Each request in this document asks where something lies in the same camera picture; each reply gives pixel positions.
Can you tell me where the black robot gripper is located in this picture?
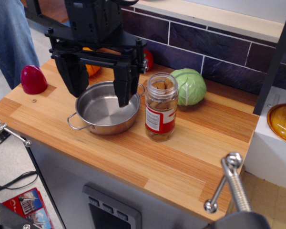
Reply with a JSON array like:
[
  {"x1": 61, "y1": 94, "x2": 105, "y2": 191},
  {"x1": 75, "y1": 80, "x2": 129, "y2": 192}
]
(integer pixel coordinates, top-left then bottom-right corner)
[{"x1": 45, "y1": 0, "x2": 147, "y2": 107}]

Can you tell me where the clear jar of almonds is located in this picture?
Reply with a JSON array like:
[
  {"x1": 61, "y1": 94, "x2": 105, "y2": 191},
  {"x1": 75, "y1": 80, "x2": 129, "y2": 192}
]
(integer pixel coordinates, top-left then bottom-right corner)
[{"x1": 145, "y1": 73, "x2": 179, "y2": 142}]

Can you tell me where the stainless steel pot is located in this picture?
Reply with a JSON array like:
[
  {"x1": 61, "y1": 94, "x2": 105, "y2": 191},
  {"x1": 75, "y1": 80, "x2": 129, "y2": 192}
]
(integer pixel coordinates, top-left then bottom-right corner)
[{"x1": 67, "y1": 81, "x2": 145, "y2": 135}]

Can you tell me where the orange toy pumpkin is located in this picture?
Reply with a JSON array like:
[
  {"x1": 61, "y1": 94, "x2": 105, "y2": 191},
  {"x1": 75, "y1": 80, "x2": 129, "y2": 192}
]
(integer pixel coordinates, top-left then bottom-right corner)
[{"x1": 82, "y1": 47, "x2": 101, "y2": 77}]

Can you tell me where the red toy tomato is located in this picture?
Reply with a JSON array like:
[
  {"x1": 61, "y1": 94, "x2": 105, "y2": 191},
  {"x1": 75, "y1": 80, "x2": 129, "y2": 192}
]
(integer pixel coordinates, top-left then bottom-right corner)
[{"x1": 143, "y1": 49, "x2": 154, "y2": 71}]

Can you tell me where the dark red toy vegetable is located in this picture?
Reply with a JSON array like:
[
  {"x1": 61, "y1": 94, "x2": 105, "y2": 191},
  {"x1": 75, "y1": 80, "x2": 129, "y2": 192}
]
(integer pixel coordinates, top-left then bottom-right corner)
[{"x1": 20, "y1": 65, "x2": 48, "y2": 94}]

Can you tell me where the person leg in jeans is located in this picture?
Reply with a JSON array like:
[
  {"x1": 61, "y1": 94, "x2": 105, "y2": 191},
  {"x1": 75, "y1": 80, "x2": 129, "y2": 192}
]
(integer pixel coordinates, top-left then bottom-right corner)
[{"x1": 0, "y1": 0, "x2": 40, "y2": 89}]

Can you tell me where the green toy cabbage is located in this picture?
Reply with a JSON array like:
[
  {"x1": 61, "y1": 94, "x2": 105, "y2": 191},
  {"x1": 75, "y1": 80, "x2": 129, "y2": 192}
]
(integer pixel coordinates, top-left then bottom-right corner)
[{"x1": 171, "y1": 68, "x2": 207, "y2": 106}]

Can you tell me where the metal clamp screw left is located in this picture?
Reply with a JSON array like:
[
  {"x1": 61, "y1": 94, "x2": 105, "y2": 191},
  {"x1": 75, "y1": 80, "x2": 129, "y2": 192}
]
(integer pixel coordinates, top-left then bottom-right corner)
[{"x1": 0, "y1": 121, "x2": 32, "y2": 147}]

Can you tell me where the metal clamp screw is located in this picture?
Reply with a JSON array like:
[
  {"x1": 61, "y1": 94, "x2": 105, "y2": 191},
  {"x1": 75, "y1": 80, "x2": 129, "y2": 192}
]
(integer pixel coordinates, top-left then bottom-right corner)
[
  {"x1": 0, "y1": 121, "x2": 32, "y2": 147},
  {"x1": 204, "y1": 152, "x2": 252, "y2": 214}
]

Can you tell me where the grey oven control panel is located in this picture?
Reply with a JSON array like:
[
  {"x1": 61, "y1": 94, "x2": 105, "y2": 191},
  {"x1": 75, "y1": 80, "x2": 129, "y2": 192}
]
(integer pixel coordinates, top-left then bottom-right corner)
[{"x1": 82, "y1": 185, "x2": 142, "y2": 229}]

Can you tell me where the red picture booklet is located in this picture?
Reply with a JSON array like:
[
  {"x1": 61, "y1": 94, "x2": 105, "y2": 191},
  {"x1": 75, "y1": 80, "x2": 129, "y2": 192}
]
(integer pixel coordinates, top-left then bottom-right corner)
[{"x1": 2, "y1": 187, "x2": 54, "y2": 229}]

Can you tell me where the metal clamp screw right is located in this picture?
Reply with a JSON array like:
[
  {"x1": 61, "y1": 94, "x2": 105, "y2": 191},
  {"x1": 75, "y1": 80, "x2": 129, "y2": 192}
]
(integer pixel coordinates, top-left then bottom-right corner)
[{"x1": 204, "y1": 152, "x2": 252, "y2": 214}]

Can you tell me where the amber glass lid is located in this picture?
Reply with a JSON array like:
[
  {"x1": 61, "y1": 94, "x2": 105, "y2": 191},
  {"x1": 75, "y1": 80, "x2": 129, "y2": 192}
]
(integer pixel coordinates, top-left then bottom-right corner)
[{"x1": 267, "y1": 104, "x2": 286, "y2": 141}]

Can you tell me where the black floor cable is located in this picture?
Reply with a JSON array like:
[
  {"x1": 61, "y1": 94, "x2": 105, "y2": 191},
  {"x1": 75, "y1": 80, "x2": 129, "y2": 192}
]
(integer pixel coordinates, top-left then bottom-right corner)
[{"x1": 0, "y1": 171, "x2": 39, "y2": 201}]

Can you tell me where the dark metal shelf post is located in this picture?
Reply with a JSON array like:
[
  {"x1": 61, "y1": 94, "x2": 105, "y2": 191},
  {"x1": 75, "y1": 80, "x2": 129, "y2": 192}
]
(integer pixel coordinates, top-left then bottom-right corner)
[{"x1": 253, "y1": 22, "x2": 286, "y2": 115}]

